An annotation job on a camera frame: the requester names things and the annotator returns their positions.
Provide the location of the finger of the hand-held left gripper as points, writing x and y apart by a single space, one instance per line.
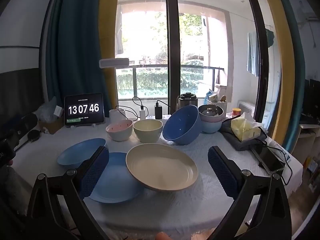
17 123

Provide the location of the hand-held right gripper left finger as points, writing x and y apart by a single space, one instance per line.
96 170

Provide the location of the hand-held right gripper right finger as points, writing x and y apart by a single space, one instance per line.
221 170

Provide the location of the round blue plate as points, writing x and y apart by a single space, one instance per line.
117 180

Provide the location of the oval blue plate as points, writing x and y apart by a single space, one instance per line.
75 152

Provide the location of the pink bowl white outside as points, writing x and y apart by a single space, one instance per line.
117 133

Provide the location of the large dark blue bowl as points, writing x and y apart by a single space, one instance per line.
182 122

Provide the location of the cream oval plate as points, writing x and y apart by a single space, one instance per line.
160 165

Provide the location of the cream bowl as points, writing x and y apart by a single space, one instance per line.
147 135

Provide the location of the person's left hand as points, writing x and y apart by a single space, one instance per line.
9 163

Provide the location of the person's right hand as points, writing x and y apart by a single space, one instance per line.
163 236

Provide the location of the black round object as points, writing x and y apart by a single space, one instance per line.
33 136

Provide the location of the clear plastic bag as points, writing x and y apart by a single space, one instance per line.
45 111

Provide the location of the dark grey towel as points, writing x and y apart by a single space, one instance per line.
230 135

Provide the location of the cardboard box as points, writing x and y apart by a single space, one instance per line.
53 127

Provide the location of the small white box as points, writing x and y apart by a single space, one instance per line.
57 111

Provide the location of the light blue bowl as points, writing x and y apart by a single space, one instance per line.
211 128

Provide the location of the yellow tissue pack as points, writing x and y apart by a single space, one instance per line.
241 130

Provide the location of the black smartphone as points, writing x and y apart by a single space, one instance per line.
270 161

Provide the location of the white textured tablecloth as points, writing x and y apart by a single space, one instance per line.
190 210

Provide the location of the pink bowl steel lined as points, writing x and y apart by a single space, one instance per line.
217 118

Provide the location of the red lidded jar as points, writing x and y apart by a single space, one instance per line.
236 111

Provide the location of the tablet showing clock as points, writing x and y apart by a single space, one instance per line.
83 108

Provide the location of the white plastic basket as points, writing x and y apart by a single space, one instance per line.
220 107

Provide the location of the white balcony appliance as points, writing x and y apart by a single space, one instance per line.
246 108

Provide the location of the small printed box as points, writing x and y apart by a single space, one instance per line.
213 98

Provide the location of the white charger plug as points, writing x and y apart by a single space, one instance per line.
142 113

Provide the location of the blue packet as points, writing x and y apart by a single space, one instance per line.
208 97

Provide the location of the steel tumbler black lid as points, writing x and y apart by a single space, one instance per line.
187 102

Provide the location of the white power strip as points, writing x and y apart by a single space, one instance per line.
166 117

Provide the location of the black charger block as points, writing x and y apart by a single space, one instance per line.
158 111

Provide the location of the wooden shelf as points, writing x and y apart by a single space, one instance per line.
307 135

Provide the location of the teal curtain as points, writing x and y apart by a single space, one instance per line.
75 42
297 80

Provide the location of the white desk lamp head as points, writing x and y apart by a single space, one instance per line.
113 63

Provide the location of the black balcony railing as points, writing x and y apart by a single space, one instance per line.
175 66

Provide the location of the black monitor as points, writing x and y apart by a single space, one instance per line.
312 100

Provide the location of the hanging light blue garment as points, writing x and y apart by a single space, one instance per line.
252 55

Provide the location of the hanging grey garment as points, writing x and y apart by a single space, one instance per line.
119 42

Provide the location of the yellow curtain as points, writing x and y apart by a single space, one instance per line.
108 30
282 55

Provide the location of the hanging teal item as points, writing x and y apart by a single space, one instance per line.
270 38

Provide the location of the black window frame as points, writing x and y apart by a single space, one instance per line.
172 42

